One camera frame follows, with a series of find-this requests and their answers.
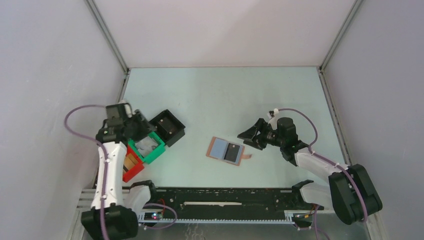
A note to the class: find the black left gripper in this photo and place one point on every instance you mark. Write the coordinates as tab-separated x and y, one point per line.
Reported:
145	127

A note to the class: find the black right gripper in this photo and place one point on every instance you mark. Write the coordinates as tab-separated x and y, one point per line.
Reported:
256	141

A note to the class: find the tan leather card holder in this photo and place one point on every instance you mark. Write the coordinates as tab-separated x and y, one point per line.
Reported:
217	147

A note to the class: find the black credit card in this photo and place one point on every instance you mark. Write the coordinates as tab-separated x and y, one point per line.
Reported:
232	153

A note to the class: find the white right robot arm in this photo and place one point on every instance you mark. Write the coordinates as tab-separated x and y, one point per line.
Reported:
349	190

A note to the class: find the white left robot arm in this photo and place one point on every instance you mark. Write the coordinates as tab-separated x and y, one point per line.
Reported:
108	217

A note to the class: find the grey cards in green bin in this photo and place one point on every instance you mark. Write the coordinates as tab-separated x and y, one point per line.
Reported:
146	146

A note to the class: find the orange cards in red bin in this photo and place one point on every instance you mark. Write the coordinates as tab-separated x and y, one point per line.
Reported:
129	162

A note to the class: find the black VIP card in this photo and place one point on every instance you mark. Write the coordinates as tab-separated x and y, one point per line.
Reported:
165	127

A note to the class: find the green plastic bin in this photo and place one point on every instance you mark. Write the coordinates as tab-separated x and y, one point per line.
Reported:
156	153

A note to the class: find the black plastic bin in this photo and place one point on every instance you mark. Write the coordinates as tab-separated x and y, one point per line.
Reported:
179	127

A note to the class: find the red plastic bin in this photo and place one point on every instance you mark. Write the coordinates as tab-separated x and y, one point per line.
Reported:
126	177

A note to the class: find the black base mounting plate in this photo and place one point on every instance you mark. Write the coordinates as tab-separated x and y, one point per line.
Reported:
225	202

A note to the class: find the aluminium frame rail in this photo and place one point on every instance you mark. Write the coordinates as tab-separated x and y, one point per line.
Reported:
185	217

